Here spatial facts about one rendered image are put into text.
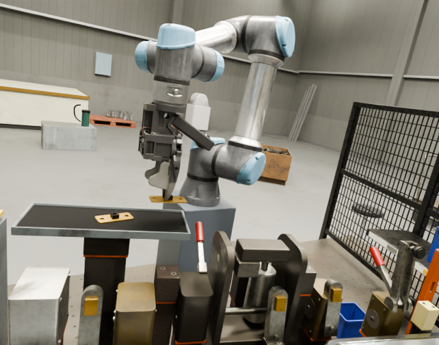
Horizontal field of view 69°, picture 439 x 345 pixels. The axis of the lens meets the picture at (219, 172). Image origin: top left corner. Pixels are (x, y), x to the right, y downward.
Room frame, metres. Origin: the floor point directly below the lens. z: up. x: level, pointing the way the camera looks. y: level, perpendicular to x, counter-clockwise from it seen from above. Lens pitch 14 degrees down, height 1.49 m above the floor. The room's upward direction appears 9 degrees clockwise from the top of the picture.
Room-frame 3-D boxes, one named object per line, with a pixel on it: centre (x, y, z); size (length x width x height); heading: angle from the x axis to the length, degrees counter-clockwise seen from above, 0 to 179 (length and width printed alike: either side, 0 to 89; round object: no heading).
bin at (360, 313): (1.03, -0.56, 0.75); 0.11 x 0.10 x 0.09; 106
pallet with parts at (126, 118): (9.52, 3.47, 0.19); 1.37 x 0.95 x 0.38; 122
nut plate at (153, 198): (0.70, 0.11, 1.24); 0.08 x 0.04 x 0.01; 115
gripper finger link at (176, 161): (0.67, 0.10, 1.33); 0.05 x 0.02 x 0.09; 25
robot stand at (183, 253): (1.11, 0.06, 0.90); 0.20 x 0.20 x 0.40; 32
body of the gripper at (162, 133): (0.68, 0.13, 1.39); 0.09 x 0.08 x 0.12; 115
